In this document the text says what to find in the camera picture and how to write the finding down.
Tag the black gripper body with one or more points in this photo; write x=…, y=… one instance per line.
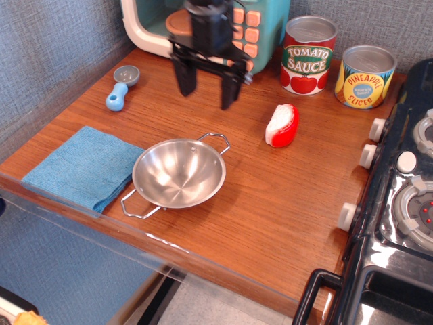
x=211, y=47

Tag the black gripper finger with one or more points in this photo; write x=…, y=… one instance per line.
x=186, y=74
x=231, y=84

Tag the red and white toy vegetable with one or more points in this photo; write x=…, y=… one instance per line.
x=282, y=128

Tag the orange microwave turntable plate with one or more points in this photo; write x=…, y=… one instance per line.
x=179, y=23

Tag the teal toy microwave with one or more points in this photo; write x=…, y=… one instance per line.
x=260, y=27

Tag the blue and grey toy scoop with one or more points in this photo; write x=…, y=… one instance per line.
x=125, y=77

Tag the tomato sauce can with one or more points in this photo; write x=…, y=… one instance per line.
x=308, y=48

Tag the blue folded cloth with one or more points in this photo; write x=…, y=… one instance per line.
x=90, y=169

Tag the pineapple slices can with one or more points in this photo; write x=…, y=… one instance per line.
x=364, y=77

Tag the white stove knob top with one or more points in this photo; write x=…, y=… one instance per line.
x=377, y=129

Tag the white stove knob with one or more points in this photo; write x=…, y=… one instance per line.
x=367, y=155
x=346, y=216
x=377, y=129

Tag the white stove knob middle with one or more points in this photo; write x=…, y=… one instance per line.
x=367, y=155

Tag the white stove knob bottom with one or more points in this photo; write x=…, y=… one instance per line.
x=346, y=216

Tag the white round stove button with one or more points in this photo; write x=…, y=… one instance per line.
x=406, y=162

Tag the grey stove burner rear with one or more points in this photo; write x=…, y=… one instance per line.
x=423, y=144

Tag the grey stove burner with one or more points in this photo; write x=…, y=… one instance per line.
x=423, y=144
x=412, y=209

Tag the grey stove burner front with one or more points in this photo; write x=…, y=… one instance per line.
x=412, y=209

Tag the clear acrylic table guard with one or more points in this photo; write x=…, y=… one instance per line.
x=72, y=267

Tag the black toy stove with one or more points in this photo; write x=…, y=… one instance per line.
x=387, y=276

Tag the orange fuzzy object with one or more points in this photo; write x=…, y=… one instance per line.
x=29, y=318

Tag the steel two-handled bowl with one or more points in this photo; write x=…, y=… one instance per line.
x=179, y=173

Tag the black oven door handle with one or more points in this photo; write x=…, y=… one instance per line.
x=319, y=278

